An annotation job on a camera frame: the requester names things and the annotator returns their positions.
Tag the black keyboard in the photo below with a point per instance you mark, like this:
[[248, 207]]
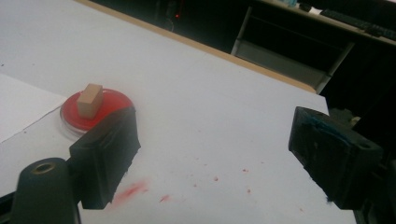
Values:
[[367, 26]]

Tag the clear bluish plastic packet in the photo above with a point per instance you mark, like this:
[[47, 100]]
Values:
[[289, 2]]

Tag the round red ink pad dish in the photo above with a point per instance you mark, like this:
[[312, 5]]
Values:
[[110, 104]]

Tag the wooden seal stamp block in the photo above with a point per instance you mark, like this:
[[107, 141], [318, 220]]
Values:
[[90, 101]]

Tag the white paper sheet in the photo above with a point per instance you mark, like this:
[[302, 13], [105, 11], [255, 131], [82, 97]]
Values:
[[25, 105]]

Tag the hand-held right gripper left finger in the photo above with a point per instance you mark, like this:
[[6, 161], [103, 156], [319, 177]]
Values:
[[102, 161]]

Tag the dark device with red light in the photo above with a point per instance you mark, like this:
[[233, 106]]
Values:
[[176, 15]]

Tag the wooden desk with dark underside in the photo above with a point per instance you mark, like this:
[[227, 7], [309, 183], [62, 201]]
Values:
[[342, 25]]

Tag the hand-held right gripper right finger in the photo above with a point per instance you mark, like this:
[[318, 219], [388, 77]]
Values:
[[333, 161]]

